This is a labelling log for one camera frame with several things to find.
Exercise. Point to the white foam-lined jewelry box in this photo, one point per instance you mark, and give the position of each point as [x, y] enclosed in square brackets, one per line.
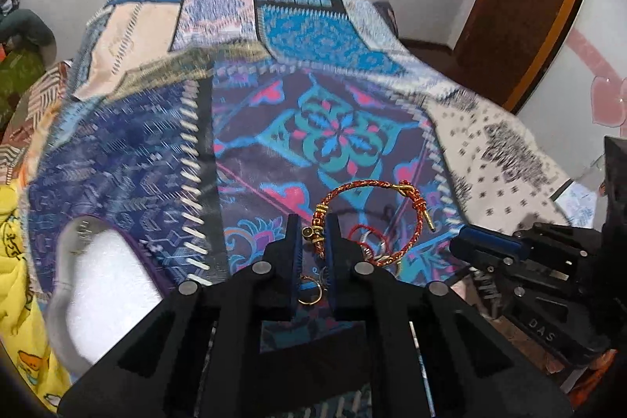
[105, 281]

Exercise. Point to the patchwork printed blanket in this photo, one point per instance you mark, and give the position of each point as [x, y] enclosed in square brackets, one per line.
[254, 114]

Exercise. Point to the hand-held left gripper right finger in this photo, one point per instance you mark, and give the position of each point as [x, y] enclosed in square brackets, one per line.
[331, 261]

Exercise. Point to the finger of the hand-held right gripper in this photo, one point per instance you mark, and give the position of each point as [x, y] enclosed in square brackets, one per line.
[490, 238]

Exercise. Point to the pink wall sticker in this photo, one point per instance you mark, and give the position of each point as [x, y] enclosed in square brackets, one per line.
[607, 95]

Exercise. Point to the yellow cartoon blanket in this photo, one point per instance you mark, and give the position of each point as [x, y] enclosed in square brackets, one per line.
[19, 300]

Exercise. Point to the green pillow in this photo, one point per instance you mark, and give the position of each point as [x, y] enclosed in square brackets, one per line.
[17, 70]

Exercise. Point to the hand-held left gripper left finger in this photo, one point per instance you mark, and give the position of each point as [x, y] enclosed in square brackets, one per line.
[295, 261]

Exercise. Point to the brown wooden door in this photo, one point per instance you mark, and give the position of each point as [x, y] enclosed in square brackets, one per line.
[519, 1]

